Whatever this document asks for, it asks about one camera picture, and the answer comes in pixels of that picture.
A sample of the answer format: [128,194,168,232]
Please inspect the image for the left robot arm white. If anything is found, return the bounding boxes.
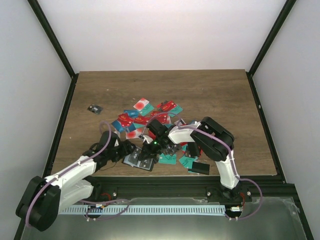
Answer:
[15,131,136,232]

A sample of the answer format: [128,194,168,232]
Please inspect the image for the blue card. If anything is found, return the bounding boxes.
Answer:
[123,109,139,119]

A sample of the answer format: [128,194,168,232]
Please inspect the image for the teal card right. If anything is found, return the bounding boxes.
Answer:
[169,105,183,117]

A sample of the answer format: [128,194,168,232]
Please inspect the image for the black leather card holder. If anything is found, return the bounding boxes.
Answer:
[122,147,158,172]

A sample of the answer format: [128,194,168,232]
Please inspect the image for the light blue slotted cable duct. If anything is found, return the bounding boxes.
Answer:
[61,205,226,216]

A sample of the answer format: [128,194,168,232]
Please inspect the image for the black frame post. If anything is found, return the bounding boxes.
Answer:
[246,0,298,76]
[26,0,77,78]

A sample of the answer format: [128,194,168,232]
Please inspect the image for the teal card top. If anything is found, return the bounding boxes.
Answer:
[139,103,154,116]

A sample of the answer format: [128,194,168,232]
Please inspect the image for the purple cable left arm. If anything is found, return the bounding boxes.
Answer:
[24,120,131,228]

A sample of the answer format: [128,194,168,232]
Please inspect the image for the black front rail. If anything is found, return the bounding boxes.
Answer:
[89,175,298,204]

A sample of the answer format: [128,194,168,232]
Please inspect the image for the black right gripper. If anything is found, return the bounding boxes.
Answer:
[139,136,165,162]

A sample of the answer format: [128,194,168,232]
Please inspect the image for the black VIP card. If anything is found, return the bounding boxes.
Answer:
[87,104,103,115]

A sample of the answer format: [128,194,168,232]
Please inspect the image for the teal card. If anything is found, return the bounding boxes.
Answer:
[169,105,183,117]
[139,103,154,116]

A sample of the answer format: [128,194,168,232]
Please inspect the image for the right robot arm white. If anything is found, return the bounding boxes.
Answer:
[139,116,240,202]

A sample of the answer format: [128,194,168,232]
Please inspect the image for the black box on cards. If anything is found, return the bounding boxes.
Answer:
[188,161,210,175]

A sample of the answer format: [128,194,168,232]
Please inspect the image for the white card red circle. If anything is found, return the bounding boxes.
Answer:
[133,98,150,111]

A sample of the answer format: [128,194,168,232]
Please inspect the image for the black frame post right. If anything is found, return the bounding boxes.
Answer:
[246,0,298,76]

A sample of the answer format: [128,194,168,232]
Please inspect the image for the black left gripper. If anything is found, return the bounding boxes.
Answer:
[108,141,137,163]

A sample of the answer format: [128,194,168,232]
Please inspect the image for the black frame post left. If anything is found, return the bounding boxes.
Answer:
[26,0,77,78]

